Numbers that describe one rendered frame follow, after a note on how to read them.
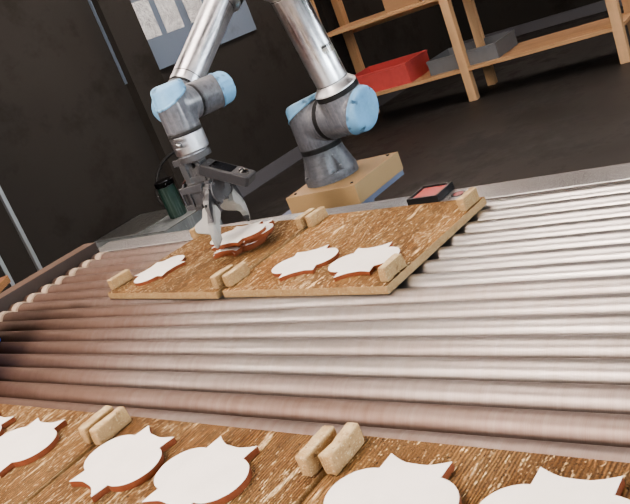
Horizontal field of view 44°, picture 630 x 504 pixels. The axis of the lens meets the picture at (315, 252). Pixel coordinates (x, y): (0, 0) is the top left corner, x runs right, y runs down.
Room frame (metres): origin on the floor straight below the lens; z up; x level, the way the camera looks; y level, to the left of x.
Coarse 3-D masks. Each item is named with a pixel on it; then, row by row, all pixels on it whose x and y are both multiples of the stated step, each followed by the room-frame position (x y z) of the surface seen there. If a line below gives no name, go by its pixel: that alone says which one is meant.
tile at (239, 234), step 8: (256, 224) 1.68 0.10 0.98; (264, 224) 1.65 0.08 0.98; (232, 232) 1.69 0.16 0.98; (240, 232) 1.66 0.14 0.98; (248, 232) 1.64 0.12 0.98; (256, 232) 1.61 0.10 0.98; (224, 240) 1.65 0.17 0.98; (232, 240) 1.62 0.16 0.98; (240, 240) 1.61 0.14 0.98; (216, 248) 1.63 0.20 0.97
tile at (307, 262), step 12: (300, 252) 1.47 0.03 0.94; (312, 252) 1.44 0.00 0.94; (324, 252) 1.41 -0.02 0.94; (336, 252) 1.39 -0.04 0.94; (288, 264) 1.43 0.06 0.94; (300, 264) 1.40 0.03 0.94; (312, 264) 1.37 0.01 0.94; (324, 264) 1.36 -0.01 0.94; (276, 276) 1.40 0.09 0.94; (288, 276) 1.37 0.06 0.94
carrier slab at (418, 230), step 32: (320, 224) 1.64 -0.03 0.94; (352, 224) 1.55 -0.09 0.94; (384, 224) 1.46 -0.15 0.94; (416, 224) 1.39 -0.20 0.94; (448, 224) 1.32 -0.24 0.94; (288, 256) 1.50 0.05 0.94; (416, 256) 1.23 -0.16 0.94; (256, 288) 1.39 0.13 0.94; (288, 288) 1.32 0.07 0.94; (320, 288) 1.26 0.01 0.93; (352, 288) 1.21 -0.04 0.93; (384, 288) 1.16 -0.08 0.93
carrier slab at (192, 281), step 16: (288, 224) 1.74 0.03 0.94; (192, 240) 1.94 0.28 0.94; (208, 240) 1.88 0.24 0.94; (272, 240) 1.66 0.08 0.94; (288, 240) 1.61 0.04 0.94; (192, 256) 1.79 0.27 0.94; (208, 256) 1.73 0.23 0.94; (224, 256) 1.68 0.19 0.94; (240, 256) 1.63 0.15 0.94; (256, 256) 1.59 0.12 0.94; (176, 272) 1.71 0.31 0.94; (192, 272) 1.66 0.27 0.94; (208, 272) 1.61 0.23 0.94; (128, 288) 1.73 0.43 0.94; (144, 288) 1.68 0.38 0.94; (160, 288) 1.63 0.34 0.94; (176, 288) 1.58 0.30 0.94; (192, 288) 1.54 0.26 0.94; (208, 288) 1.50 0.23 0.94; (224, 288) 1.48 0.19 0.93
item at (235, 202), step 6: (234, 192) 1.70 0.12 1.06; (234, 198) 1.69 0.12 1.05; (240, 198) 1.71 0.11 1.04; (222, 204) 1.73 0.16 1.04; (228, 204) 1.72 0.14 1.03; (234, 204) 1.70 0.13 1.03; (240, 204) 1.70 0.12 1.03; (228, 210) 1.74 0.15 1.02; (234, 210) 1.74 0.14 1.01; (240, 210) 1.71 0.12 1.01; (246, 210) 1.71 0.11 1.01; (246, 216) 1.72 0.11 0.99
